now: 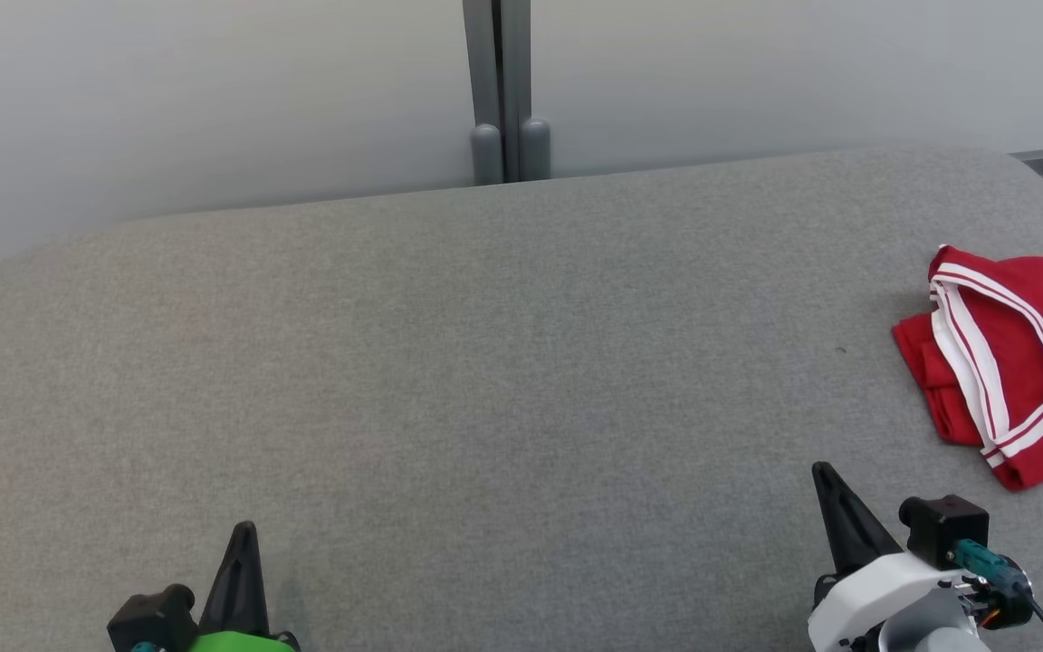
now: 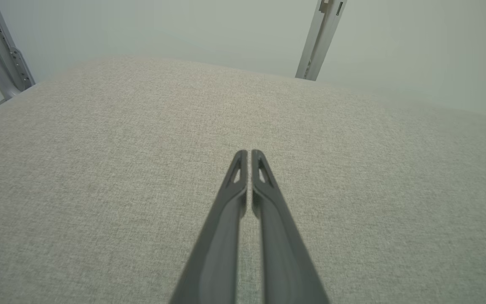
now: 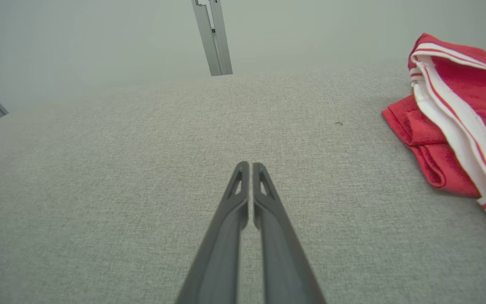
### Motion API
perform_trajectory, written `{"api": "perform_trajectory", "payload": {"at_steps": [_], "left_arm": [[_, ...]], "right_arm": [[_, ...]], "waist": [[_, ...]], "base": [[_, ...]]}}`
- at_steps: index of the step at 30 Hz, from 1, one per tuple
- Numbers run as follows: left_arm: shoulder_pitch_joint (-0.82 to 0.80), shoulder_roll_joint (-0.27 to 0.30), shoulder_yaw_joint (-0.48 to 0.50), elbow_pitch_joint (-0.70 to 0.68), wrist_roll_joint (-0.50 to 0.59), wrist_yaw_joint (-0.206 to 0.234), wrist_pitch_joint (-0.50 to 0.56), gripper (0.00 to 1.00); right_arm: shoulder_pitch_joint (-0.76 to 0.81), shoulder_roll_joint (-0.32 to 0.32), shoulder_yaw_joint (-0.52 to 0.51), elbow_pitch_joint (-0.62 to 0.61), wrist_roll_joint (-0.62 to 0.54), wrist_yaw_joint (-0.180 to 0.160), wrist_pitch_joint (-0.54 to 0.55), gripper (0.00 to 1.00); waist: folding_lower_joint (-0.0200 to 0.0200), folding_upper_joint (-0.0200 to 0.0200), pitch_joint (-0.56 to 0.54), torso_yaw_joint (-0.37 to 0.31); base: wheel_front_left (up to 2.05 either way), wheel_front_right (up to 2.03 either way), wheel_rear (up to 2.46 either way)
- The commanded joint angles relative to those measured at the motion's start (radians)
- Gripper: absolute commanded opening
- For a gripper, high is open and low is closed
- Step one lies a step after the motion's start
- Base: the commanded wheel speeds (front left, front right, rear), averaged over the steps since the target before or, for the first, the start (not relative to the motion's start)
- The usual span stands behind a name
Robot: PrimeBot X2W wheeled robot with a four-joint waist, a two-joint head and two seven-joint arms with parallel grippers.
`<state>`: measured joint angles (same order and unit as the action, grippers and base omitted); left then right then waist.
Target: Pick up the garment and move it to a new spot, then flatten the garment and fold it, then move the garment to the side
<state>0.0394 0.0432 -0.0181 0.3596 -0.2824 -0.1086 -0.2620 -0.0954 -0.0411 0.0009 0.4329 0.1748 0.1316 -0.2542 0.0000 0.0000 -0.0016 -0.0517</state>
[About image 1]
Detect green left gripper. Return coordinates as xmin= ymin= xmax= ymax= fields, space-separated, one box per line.
xmin=185 ymin=521 xmax=301 ymax=652

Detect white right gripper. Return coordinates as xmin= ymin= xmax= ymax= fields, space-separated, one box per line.
xmin=807 ymin=462 xmax=968 ymax=652

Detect red shorts with white stripes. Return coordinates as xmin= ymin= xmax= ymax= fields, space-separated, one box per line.
xmin=891 ymin=312 xmax=982 ymax=446

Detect red white jersey shirt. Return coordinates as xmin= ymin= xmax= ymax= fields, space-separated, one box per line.
xmin=927 ymin=244 xmax=1043 ymax=492

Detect teal right camera connector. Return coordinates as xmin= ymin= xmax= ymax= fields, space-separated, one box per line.
xmin=954 ymin=539 xmax=1034 ymax=599

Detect grey partition post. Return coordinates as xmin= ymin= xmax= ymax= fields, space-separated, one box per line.
xmin=502 ymin=0 xmax=551 ymax=182
xmin=463 ymin=0 xmax=504 ymax=187

